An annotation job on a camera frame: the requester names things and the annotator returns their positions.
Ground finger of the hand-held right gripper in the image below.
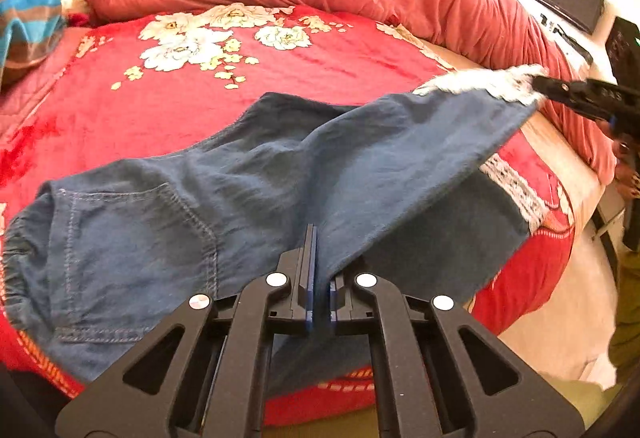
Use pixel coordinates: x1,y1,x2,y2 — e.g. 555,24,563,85
531,75,626,124

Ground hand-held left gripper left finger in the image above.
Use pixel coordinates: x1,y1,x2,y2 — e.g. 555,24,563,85
55,223,319,438

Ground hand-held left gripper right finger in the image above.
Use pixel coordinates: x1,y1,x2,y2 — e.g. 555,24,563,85
327,271,586,438

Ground blue denim pants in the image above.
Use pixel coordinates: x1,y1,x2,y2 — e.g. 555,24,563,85
0,63,551,394

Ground person's right hand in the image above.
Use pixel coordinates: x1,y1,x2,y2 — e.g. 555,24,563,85
614,141,640,200

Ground beige bed sheet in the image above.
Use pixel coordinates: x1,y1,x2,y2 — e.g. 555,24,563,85
425,38,623,386

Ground red floral blanket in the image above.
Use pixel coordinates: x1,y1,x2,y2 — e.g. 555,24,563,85
0,3,576,426

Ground pink quilted pad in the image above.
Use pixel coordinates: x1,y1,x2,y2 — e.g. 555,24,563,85
0,26,93,119

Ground striped blue brown towel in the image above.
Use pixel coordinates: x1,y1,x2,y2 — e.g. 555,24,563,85
0,0,68,72

